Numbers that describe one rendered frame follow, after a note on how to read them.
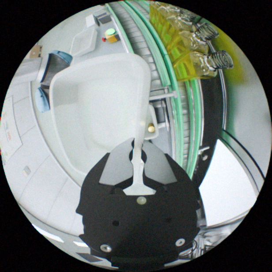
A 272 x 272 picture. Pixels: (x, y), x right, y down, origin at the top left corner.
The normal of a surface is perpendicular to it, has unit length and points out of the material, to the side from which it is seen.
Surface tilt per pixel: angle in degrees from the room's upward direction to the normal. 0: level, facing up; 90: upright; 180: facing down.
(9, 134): 89
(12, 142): 89
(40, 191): 90
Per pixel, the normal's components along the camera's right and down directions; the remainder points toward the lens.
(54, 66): 0.90, 0.44
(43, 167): 0.96, -0.19
